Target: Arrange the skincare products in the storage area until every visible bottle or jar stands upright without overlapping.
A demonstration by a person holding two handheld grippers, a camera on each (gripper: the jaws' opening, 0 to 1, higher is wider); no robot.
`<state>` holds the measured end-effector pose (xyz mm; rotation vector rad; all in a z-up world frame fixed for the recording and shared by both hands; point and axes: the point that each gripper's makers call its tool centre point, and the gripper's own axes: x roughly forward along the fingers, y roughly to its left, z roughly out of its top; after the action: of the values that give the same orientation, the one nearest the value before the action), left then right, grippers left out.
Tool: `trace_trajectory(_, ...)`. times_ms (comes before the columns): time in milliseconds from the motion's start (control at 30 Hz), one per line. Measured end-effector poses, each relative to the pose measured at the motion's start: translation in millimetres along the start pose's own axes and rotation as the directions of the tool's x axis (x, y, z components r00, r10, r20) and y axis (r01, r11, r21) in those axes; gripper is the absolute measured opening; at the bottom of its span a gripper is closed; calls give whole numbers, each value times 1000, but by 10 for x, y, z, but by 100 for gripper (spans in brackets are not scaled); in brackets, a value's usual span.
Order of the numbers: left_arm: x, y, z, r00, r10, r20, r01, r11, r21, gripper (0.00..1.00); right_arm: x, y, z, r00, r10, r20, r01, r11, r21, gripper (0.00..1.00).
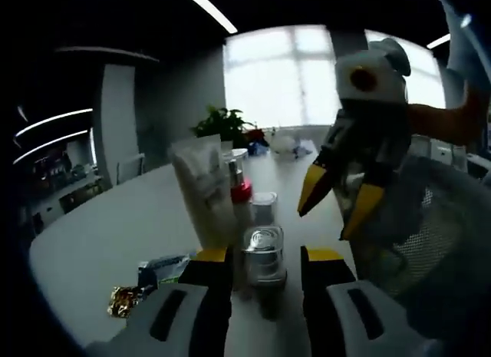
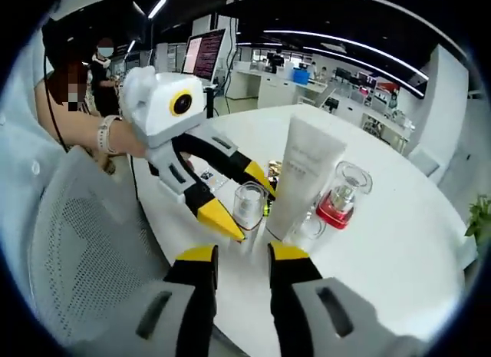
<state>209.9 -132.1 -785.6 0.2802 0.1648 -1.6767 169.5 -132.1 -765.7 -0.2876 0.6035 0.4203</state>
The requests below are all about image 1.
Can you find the ceiling light strip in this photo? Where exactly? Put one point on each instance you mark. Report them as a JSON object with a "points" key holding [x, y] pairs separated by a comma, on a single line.
{"points": [[211, 7], [50, 142], [57, 117]]}

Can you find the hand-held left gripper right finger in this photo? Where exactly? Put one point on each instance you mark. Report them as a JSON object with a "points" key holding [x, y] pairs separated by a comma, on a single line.
{"points": [[383, 318]]}

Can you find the white plastic bag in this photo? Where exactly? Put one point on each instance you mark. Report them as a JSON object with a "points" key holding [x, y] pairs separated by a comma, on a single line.
{"points": [[291, 146]]}

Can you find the white skincare tube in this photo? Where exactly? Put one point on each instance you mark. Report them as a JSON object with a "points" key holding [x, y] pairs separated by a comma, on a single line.
{"points": [[203, 192]]}

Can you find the white chair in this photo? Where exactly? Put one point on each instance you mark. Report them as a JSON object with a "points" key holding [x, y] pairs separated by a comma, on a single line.
{"points": [[130, 169]]}

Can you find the slim clear skincare bottle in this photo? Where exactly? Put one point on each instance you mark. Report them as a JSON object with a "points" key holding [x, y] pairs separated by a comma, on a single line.
{"points": [[264, 253]]}

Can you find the green potted plant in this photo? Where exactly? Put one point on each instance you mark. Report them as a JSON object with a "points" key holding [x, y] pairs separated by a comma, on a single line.
{"points": [[222, 123]]}

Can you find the blue plastic bag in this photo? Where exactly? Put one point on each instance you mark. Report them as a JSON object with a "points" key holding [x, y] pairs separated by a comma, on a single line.
{"points": [[258, 147]]}

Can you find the gold foil skincare sachet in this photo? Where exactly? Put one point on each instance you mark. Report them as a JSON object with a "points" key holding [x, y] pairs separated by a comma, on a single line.
{"points": [[122, 301]]}

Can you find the white pump bottle red collar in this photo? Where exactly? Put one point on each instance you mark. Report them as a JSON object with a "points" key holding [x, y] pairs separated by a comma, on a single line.
{"points": [[241, 196]]}

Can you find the red bag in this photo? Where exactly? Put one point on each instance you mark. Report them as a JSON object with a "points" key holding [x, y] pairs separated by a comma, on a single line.
{"points": [[256, 134]]}

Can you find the green black skincare sachet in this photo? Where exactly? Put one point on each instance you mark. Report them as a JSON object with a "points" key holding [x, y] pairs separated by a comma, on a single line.
{"points": [[165, 266]]}

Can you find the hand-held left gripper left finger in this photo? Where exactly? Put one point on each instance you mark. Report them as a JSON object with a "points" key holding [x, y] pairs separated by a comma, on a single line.
{"points": [[145, 326]]}

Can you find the person's light sleeve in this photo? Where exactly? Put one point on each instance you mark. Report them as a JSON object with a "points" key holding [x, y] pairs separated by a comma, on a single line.
{"points": [[460, 46]]}

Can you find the grey mesh office chair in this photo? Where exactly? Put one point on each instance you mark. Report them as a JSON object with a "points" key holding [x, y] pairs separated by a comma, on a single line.
{"points": [[433, 238]]}

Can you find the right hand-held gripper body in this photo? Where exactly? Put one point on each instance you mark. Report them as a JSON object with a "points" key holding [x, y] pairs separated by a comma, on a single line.
{"points": [[379, 88]]}

